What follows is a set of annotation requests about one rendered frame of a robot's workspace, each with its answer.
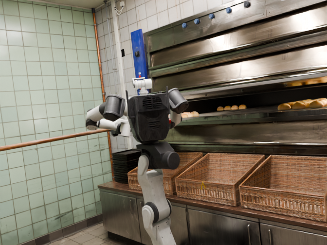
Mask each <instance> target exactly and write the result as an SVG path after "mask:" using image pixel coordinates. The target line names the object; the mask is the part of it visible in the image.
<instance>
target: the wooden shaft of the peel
mask: <svg viewBox="0 0 327 245"><path fill-rule="evenodd" d="M108 131H111V130H109V129H97V130H94V131H86V132H80V133H74V134H69V135H64V136H58V137H52V138H47V139H41V140H34V141H28V142H23V143H17V144H11V145H6V146H0V151H6V150H11V149H16V148H21V147H27V146H32V145H37V144H43V143H48V142H53V141H58V140H65V139H71V138H76V137H81V136H86V135H92V134H97V133H102V132H108Z"/></svg>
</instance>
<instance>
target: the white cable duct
mask: <svg viewBox="0 0 327 245"><path fill-rule="evenodd" d="M111 7H112V16H113V24H114V32H115V41H116V49H117V57H118V66H119V74H120V83H121V91H122V98H124V99H125V100H126V93H125V85H124V76H123V68H122V59H121V51H120V43H119V34H118V26H117V17H116V11H115V1H114V0H111ZM125 120H128V119H127V117H125ZM127 144H128V149H132V147H131V138H130V135H129V137H127Z"/></svg>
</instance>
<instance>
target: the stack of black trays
mask: <svg viewBox="0 0 327 245"><path fill-rule="evenodd" d="M141 154H142V152H141V149H129V150H124V151H120V152H115V153H111V155H112V156H113V157H112V159H113V160H112V161H113V163H114V164H113V168H114V171H113V172H114V173H113V174H114V176H115V182H120V183H125V184H128V175H127V174H128V172H130V171H131V170H133V169H134V168H136V167H137V166H138V162H139V157H140V156H141Z"/></svg>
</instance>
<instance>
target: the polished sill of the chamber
mask: <svg viewBox="0 0 327 245"><path fill-rule="evenodd" d="M309 115H327V108H320V109H306V110H291V111H277V112H262V113H248V114H234V115H219V116H205V117H199V118H194V119H189V120H184V121H182V123H184V122H202V121H220V120H238V119H256V118H274V117H292V116H309Z"/></svg>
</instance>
